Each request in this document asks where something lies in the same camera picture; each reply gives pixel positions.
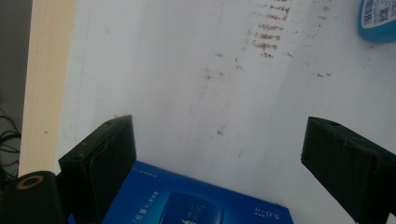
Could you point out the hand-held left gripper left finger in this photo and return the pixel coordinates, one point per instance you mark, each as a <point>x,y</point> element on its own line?
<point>99,161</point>

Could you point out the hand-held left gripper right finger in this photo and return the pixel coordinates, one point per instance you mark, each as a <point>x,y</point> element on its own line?
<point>348,168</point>

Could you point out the blue cardboard box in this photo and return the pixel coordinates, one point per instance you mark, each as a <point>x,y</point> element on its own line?
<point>193,202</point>

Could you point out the blue plastic bottle white cap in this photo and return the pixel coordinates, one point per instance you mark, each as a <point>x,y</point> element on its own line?
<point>378,25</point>

